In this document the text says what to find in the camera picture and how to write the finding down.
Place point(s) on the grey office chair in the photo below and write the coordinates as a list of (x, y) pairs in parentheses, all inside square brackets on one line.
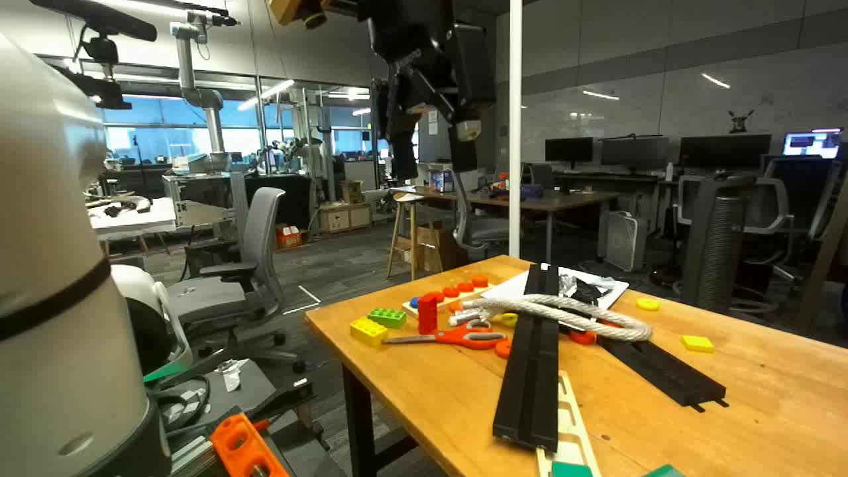
[(222, 299)]

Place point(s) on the yellow token far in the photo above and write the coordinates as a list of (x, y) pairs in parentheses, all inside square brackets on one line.
[(647, 302)]

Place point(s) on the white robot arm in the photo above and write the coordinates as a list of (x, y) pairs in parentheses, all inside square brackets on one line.
[(71, 397)]

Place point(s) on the white vertical pole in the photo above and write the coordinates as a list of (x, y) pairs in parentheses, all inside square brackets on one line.
[(515, 126)]

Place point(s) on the green block on table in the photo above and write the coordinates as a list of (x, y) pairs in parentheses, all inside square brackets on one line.
[(665, 469)]

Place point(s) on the orange tool on floor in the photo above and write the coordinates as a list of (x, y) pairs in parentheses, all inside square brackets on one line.
[(245, 452)]

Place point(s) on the yellow lego brick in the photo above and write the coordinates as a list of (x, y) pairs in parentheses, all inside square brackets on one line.
[(368, 332)]

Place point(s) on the green lego brick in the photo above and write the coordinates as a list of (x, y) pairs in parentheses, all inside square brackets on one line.
[(386, 315)]

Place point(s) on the wooden peg holder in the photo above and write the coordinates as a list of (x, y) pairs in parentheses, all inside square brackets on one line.
[(461, 290)]

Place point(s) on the long black track piece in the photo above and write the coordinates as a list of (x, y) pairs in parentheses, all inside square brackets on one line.
[(526, 412)]

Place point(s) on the red cylinder block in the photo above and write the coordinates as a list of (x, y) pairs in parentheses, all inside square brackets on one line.
[(426, 314)]

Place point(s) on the white paper sheet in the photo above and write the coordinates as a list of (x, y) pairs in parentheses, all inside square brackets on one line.
[(563, 282)]

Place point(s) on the lit computer monitor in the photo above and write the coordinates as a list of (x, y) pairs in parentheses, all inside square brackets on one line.
[(822, 144)]

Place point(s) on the green block on rack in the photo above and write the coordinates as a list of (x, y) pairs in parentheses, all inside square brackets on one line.
[(567, 469)]

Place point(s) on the white wooden ladder rack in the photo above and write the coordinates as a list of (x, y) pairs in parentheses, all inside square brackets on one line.
[(573, 441)]

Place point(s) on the orange handled scissors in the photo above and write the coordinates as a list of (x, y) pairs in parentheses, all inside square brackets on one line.
[(459, 336)]

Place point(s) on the small yellow block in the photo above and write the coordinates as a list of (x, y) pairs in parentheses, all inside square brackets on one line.
[(696, 343)]

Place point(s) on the wooden stool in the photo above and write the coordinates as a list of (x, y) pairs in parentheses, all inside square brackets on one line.
[(404, 245)]

